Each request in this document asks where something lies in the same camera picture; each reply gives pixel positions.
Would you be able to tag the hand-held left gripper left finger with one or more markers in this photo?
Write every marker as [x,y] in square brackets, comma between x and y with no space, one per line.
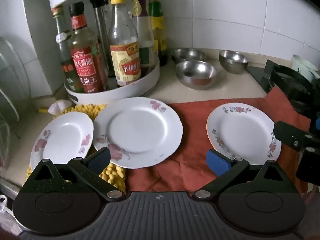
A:
[98,160]

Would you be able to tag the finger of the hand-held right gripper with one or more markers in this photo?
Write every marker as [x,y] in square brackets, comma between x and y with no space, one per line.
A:
[287,135]

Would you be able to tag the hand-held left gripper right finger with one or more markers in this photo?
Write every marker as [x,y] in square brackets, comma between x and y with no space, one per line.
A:
[217,163]

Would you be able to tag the white plate multicoloured floral rim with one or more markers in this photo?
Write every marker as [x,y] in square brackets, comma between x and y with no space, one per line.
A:
[242,130]

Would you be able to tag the small white plate pink flowers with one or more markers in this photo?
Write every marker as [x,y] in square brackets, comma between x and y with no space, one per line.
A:
[62,135]

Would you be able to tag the large white plate pink flowers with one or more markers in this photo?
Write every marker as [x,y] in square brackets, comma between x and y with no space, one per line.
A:
[137,130]

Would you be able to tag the stainless steel bowl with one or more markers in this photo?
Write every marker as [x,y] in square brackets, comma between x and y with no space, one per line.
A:
[188,55]
[233,62]
[195,76]

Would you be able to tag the white cup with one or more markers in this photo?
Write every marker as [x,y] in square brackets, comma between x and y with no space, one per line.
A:
[302,65]

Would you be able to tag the black stove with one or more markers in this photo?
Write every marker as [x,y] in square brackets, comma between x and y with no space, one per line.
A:
[257,76]

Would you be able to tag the red cloth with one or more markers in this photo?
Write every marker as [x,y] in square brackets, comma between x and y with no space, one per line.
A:
[192,130]

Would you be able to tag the yellow chenille cloth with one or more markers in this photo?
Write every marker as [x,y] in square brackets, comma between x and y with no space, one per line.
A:
[85,110]

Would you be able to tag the garlic bulb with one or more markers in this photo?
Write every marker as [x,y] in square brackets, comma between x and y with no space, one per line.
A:
[58,107]

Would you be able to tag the white two-tier condiment rack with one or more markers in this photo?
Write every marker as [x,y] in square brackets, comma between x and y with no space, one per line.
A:
[140,90]

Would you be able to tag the soy sauce bottle red label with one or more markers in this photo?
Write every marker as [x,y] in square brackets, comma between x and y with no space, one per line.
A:
[83,65]

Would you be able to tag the vinegar bottle yellow cap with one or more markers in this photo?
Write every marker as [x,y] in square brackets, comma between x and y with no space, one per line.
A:
[125,65]

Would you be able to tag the white plastic bag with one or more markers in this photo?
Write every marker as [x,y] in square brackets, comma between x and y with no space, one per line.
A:
[3,205]

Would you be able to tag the steel cylinder black cap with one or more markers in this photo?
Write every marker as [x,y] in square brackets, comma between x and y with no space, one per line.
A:
[101,35]

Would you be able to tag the clear glass bottle silver cap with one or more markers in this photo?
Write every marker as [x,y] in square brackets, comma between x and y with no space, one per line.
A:
[60,37]

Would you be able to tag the oil bottle green yellow label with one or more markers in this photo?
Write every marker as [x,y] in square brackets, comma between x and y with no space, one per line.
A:
[157,22]

